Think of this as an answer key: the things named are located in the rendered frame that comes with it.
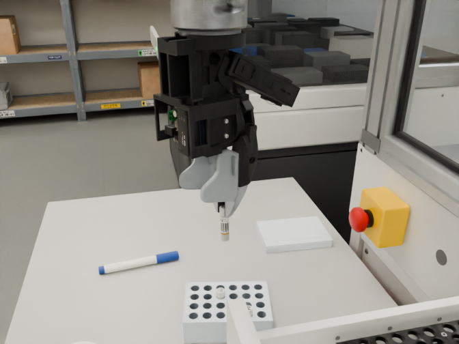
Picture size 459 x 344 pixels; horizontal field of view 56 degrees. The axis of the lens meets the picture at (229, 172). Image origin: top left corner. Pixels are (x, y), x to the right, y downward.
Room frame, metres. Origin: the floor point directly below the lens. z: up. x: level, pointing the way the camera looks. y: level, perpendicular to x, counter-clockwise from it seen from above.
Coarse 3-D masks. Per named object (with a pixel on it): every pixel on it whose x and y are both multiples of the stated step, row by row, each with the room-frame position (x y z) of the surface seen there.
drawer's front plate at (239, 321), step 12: (228, 300) 0.34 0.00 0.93; (240, 300) 0.34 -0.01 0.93; (228, 312) 0.34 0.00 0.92; (240, 312) 0.33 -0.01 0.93; (228, 324) 0.34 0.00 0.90; (240, 324) 0.31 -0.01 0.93; (252, 324) 0.31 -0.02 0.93; (228, 336) 0.34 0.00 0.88; (240, 336) 0.29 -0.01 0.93; (252, 336) 0.29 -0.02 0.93
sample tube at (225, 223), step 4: (220, 208) 0.45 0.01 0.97; (224, 208) 0.45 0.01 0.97; (220, 212) 0.45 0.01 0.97; (224, 212) 0.45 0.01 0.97; (220, 216) 0.45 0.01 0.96; (224, 216) 0.45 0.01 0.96; (220, 220) 0.45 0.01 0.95; (224, 220) 0.45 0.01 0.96; (228, 220) 0.45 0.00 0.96; (224, 224) 0.45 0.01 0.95; (228, 224) 0.45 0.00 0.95; (224, 228) 0.45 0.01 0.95; (228, 228) 0.45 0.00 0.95; (224, 232) 0.45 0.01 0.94; (228, 232) 0.45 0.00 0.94; (224, 236) 0.45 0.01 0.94; (228, 236) 0.45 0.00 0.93; (224, 240) 0.45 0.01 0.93
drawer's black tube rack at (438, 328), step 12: (444, 324) 0.34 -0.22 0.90; (456, 324) 0.34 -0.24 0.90; (372, 336) 0.32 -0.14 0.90; (384, 336) 0.32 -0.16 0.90; (396, 336) 0.33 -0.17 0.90; (408, 336) 0.32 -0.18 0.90; (420, 336) 0.32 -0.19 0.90; (432, 336) 0.32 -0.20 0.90; (444, 336) 0.32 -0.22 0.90; (456, 336) 0.33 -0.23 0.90
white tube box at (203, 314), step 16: (192, 288) 0.52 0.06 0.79; (208, 288) 0.52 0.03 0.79; (224, 288) 0.52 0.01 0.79; (240, 288) 0.51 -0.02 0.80; (256, 288) 0.52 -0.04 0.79; (192, 304) 0.48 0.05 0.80; (208, 304) 0.48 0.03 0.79; (224, 304) 0.48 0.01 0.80; (256, 304) 0.48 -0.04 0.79; (192, 320) 0.45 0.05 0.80; (208, 320) 0.45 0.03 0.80; (224, 320) 0.45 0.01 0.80; (256, 320) 0.45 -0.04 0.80; (272, 320) 0.45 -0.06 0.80; (192, 336) 0.44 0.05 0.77; (208, 336) 0.44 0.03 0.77; (224, 336) 0.45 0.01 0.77
